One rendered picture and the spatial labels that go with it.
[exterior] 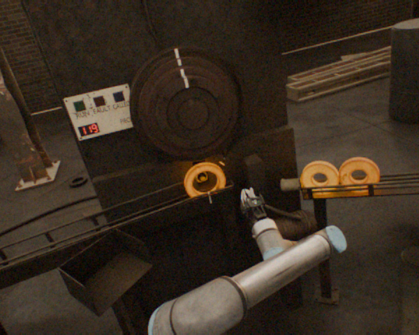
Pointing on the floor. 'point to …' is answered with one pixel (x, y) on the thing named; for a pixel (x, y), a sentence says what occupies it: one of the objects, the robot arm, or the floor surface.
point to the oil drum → (412, 72)
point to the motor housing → (294, 231)
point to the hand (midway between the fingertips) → (245, 192)
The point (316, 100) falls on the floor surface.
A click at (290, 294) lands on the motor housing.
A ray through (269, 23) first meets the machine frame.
